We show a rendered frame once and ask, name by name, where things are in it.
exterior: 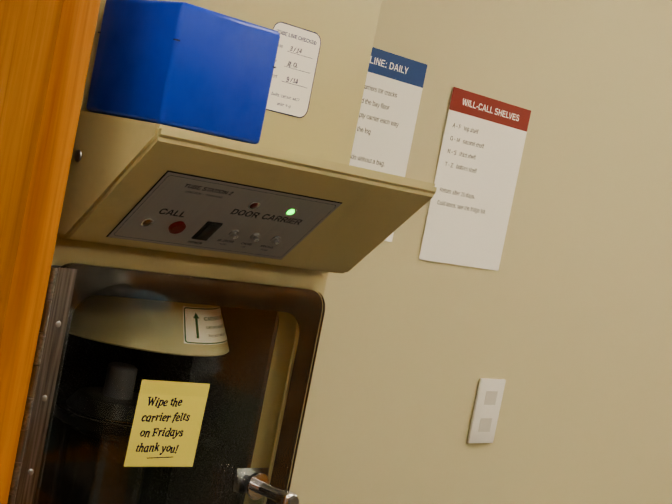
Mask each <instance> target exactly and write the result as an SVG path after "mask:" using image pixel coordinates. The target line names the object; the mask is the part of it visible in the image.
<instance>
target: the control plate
mask: <svg viewBox="0 0 672 504"><path fill-rule="evenodd" d="M255 201H258V202H260V206H259V207H258V208H256V209H253V210H250V209H248V205H249V204H250V203H252V202H255ZM341 204H342V202H336V201H331V200H325V199H320V198H314V197H309V196H304V195H298V194H293V193H287V192H282V191H277V190H271V189H266V188H260V187H255V186H249V185H244V184H239V183H233V182H228V181H222V180H217V179H212V178H206V177H201V176H195V175H190V174H184V173H179V172H174V171H167V172H166V173H165V174H164V175H163V176H162V177H161V178H160V179H159V180H158V181H157V182H156V184H155V185H154V186H153V187H152V188H151V189H150V190H149V191H148V192H147V193H146V194H145V195H144V196H143V197H142V199H141V200H140V201H139V202H138V203H137V204H136V205H135V206H134V207H133V208H132V209H131V210H130V211H129V213H128V214H127V215H126V216H125V217H124V218H123V219H122V220H121V221H120V222H119V223H118V224H117V225H116V227H115V228H114V229H113V230H112V231H111V232H110V233H109V234H108V235H107V236H106V237H111V238H119V239H127V240H134V241H142V242H150V243H157V244H165V245H173V246H180V247H188V248H196V249H203V250H211V251H219V252H226V253H234V254H242V255H249V256H257V257H265V258H272V259H280V260H282V259H283V258H284V257H285V256H286V255H287V254H288V253H289V252H290V251H291V250H292V249H294V248H295V247H296V246H297V245H298V244H299V243H300V242H301V241H302V240H303V239H304V238H305V237H306V236H308V235H309V234H310V233H311V232H312V231H313V230H314V229H315V228H316V227H317V226H318V225H319V224H320V223H322V222H323V221H324V220H325V219H326V218H327V217H328V216H329V215H330V214H331V213H332V212H333V211H334V210H335V209H337V208H338V207H339V206H340V205H341ZM290 208H296V210H297V211H296V212H295V213H294V214H293V215H290V216H287V215H285V211H286V210H288V209H290ZM147 218H152V219H153V220H154V222H153V223H152V224H151V225H149V226H146V227H144V226H141V222H142V221H143V220H144V219H147ZM178 221H182V222H184V223H185V225H186V228H185V229H184V231H182V232H180V233H178V234H172V233H170V232H169V229H168V228H169V226H170V225H171V224H172V223H174V222H178ZM208 221H210V222H217V223H223V225H222V226H221V227H220V228H219V229H218V230H217V231H216V232H215V233H214V234H213V235H212V236H211V237H210V238H209V239H208V240H207V241H204V240H197V239H192V237H193V236H194V235H195V234H196V233H197V232H198V231H199V230H200V229H201V228H202V227H203V226H204V225H205V224H206V223H207V222H208ZM234 230H238V231H239V234H238V238H236V239H233V237H230V236H229V233H230V232H231V231H234ZM255 233H259V234H260V237H259V241H257V242H254V240H251V239H250V236H251V235H252V234H255ZM276 236H279V237H280V238H281V239H280V240H279V244H277V245H275V244H274V243H272V242H271V241H270V240H271V239H272V238H273V237H276Z"/></svg>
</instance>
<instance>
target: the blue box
mask: <svg viewBox="0 0 672 504"><path fill-rule="evenodd" d="M98 33H100V35H99V40H98V46H97V51H96V56H95V62H94V67H93V72H92V78H91V83H90V89H89V94H88V99H87V105H86V108H87V110H88V111H90V112H94V113H99V114H105V115H111V116H117V117H122V118H128V119H134V120H140V121H145V122H151V123H157V124H162V125H167V126H171V127H176V128H180V129H185V130H190V131H194V132H199V133H203V134H208V135H213V136H217V137H222V138H226V139H231V140H236V141H240V142H245V143H250V144H258V143H259V141H260V137H261V132H262V127H263V122H264V117H265V111H266V106H267V101H268V96H269V91H270V86H271V81H272V75H273V70H274V68H276V67H275V66H274V65H275V60H276V55H277V50H278V44H279V39H280V33H279V32H278V31H276V30H272V29H269V28H266V27H263V26H260V25H256V24H253V23H250V22H247V21H244V20H240V19H237V18H234V17H231V16H227V15H224V14H221V13H218V12H215V11H211V10H208V9H205V8H202V7H199V6H195V5H192V4H189V3H186V2H174V1H158V0H106V3H105V8H104V14H103V19H102V24H101V30H100V32H99V31H98Z"/></svg>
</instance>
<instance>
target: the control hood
mask: <svg viewBox="0 0 672 504"><path fill-rule="evenodd" d="M167 171H174V172H179V173H184V174H190V175H195V176H201V177H206V178H212V179H217V180H222V181H228V182H233V183H239V184H244V185H249V186H255V187H260V188H266V189H271V190H277V191H282V192H287V193H293V194H298V195H304V196H309V197H314V198H320V199H325V200H331V201H336V202H342V204H341V205H340V206H339V207H338V208H337V209H335V210H334V211H333V212H332V213H331V214H330V215H329V216H328V217H327V218H326V219H325V220H324V221H323V222H322V223H320V224H319V225H318V226H317V227H316V228H315V229H314V230H313V231H312V232H311V233H310V234H309V235H308V236H306V237H305V238H304V239H303V240H302V241H301V242H300V243H299V244H298V245H297V246H296V247H295V248H294V249H292V250H291V251H290V252H289V253H288V254H287V255H286V256H285V257H284V258H283V259H282V260H280V259H272V258H265V257H257V256H249V255H242V254H234V253H226V252H219V251H211V250H203V249H196V248H188V247H180V246H173V245H165V244H157V243H150V242H142V241H134V240H127V239H119V238H111V237H106V236H107V235H108V234H109V233H110V232H111V231H112V230H113V229H114V228H115V227H116V225H117V224H118V223H119V222H120V221H121V220H122V219H123V218H124V217H125V216H126V215H127V214H128V213H129V211H130V210H131V209H132V208H133V207H134V206H135V205H136V204H137V203H138V202H139V201H140V200H141V199H142V197H143V196H144V195H145V194H146V193H147V192H148V191H149V190H150V189H151V188H152V187H153V186H154V185H155V184H156V182H157V181H158V180H159V179H160V178H161V177H162V176H163V175H164V174H165V173H166V172H167ZM434 186H435V184H434V183H429V182H424V181H420V180H415V179H411V178H406V177H401V176H397V175H392V174H388V173H383V172H378V171H374V170H369V169H365V168H360V167H355V166H351V165H346V164H342V163H337V162H332V161H328V160H323V159H319V158H314V157H309V156H305V155H300V154H296V153H291V152H286V151H282V150H277V149H272V148H268V147H263V146H259V145H254V144H249V143H245V142H240V141H236V140H231V139H226V138H222V137H217V136H213V135H208V134H203V133H199V132H194V131H190V130H185V129H180V128H176V127H171V126H167V125H162V124H157V123H151V122H145V121H140V120H134V119H128V118H122V117H117V116H111V115H105V114H99V113H94V112H88V111H82V110H80V115H79V120H78V126H77V131H76V137H75V142H74V147H73V153H72V158H71V163H70V169H69V174H68V179H67V185H66V190H65V196H64V201H63V206H62V212H61V217H60V222H59V228H58V233H57V236H58V237H61V238H65V239H71V240H79V241H87V242H95V243H103V244H111V245H119V246H127V247H135V248H143V249H151V250H159V251H166V252H174V253H182V254H190V255H198V256H206V257H214V258H222V259H230V260H238V261H246V262H254V263H262V264H270V265H278V266H286V267H294V268H302V269H310V270H318V271H326V272H334V273H342V274H343V273H345V272H349V271H350V270H351V269H352V268H353V267H354V266H355V265H357V264H358V263H359V262H360V261H361V260H362V259H363V258H364V257H366V256H367V255H368V254H369V253H370V252H371V251H372V250H374V249H375V248H376V247H377V246H378V245H379V244H380V243H382V242H383V241H384V240H385V239H386V238H387V237H388V236H389V235H391V234H392V233H393V232H394V231H395V230H396V229H397V228H399V227H400V226H401V225H402V224H403V223H404V222H405V221H407V220H408V219H409V218H410V217H411V216H412V215H413V214H414V213H416V212H417V211H418V210H419V209H420V208H421V207H422V206H424V205H425V204H426V203H427V202H428V201H429V200H430V199H432V198H433V195H434V194H435V192H436V189H437V187H434Z"/></svg>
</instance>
